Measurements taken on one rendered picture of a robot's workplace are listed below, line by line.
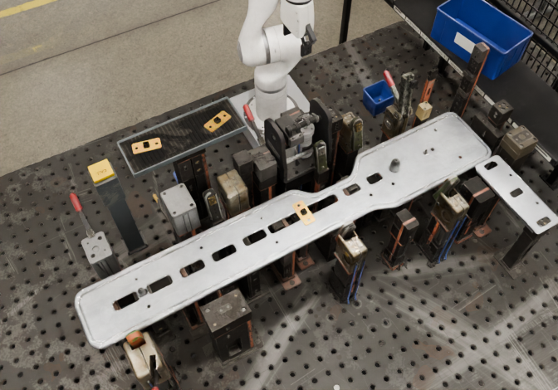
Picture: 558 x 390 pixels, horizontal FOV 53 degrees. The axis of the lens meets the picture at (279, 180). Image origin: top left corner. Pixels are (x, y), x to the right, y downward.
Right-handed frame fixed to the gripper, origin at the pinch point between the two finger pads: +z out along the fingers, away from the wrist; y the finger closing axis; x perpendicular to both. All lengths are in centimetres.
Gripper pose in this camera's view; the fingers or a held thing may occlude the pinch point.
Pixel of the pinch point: (296, 41)
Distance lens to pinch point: 155.7
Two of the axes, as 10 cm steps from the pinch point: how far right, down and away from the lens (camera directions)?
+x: 8.7, -4.1, 2.7
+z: 0.0, 5.5, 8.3
